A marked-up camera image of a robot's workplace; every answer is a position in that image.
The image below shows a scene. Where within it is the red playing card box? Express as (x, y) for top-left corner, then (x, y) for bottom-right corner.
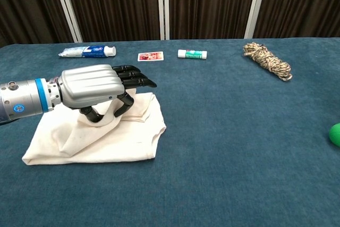
(137, 51), (165, 62)

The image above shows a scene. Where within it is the dark folding screen panel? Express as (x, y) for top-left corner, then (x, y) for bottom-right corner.
(0, 0), (82, 47)
(252, 0), (340, 39)
(61, 0), (165, 43)
(162, 0), (265, 40)

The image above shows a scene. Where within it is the white T-shirt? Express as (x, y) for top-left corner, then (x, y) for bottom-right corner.
(22, 87), (167, 166)

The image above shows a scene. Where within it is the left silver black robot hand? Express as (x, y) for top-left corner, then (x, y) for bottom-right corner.
(57, 64), (157, 123)

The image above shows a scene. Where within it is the green white glue stick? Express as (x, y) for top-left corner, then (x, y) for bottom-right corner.
(177, 49), (208, 60)

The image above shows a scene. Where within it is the blue white toothpaste tube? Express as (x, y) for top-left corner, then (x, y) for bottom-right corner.
(58, 45), (117, 59)

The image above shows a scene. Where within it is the green ball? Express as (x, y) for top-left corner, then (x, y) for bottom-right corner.
(328, 122), (340, 147)

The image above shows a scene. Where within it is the beige braided rope bundle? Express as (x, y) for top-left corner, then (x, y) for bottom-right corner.
(242, 41), (293, 82)

